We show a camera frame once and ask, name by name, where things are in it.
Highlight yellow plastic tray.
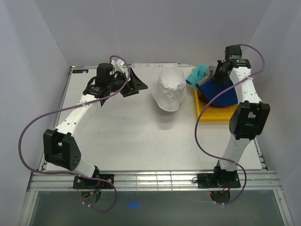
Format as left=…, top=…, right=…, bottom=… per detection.
left=193, top=78, right=238, bottom=121

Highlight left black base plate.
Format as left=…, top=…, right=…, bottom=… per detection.
left=72, top=174, right=115, bottom=189

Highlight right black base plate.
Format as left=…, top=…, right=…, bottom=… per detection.
left=191, top=173, right=241, bottom=188

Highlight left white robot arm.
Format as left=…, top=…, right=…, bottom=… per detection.
left=43, top=61, right=148, bottom=188

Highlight blue bucket hat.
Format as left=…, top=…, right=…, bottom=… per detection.
left=196, top=79, right=238, bottom=108

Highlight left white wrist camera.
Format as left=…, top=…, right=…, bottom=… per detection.
left=111, top=59, right=125, bottom=73

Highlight blue label sticker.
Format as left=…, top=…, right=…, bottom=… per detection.
left=72, top=69, right=88, bottom=73

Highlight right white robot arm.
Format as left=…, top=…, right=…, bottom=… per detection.
left=212, top=45, right=270, bottom=187

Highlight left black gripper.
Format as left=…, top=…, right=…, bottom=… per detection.
left=107, top=68, right=148, bottom=98

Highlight dark red bucket hat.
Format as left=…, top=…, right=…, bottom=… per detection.
left=198, top=93, right=210, bottom=104

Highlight teal hat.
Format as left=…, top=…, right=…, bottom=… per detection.
left=185, top=65, right=208, bottom=89

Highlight white bucket hat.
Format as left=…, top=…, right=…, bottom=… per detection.
left=152, top=67, right=187, bottom=112

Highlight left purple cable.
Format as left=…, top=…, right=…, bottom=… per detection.
left=18, top=55, right=131, bottom=212

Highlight aluminium front rail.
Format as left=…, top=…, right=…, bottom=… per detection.
left=27, top=170, right=282, bottom=192

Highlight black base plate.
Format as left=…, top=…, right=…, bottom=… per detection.
left=191, top=173, right=241, bottom=188
left=72, top=174, right=115, bottom=189

